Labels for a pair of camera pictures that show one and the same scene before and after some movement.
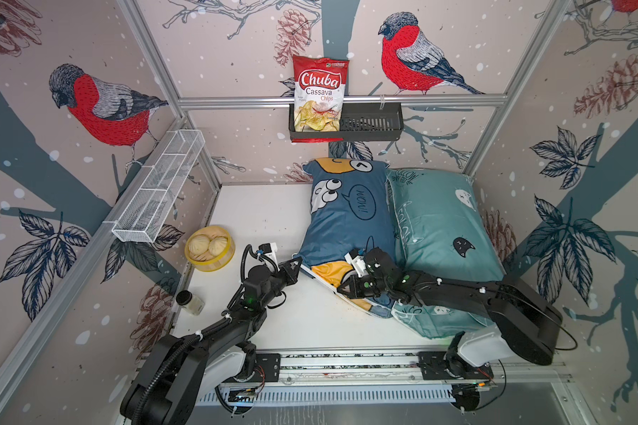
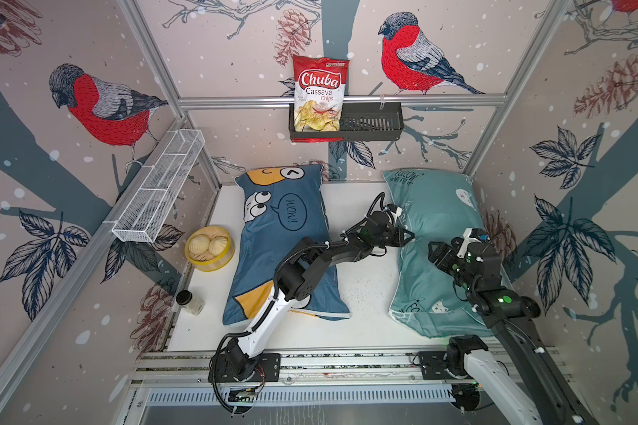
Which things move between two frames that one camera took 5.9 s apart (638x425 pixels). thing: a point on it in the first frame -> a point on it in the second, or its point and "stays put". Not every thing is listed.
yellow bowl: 209,249 stays put
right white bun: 217,244 stays put
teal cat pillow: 441,229 stays put
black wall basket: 361,122 stays put
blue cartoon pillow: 351,211 -> 283,206
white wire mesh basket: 144,216 stays put
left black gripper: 291,275 -> 399,236
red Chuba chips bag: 320,86 stays put
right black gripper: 352,288 -> 450,253
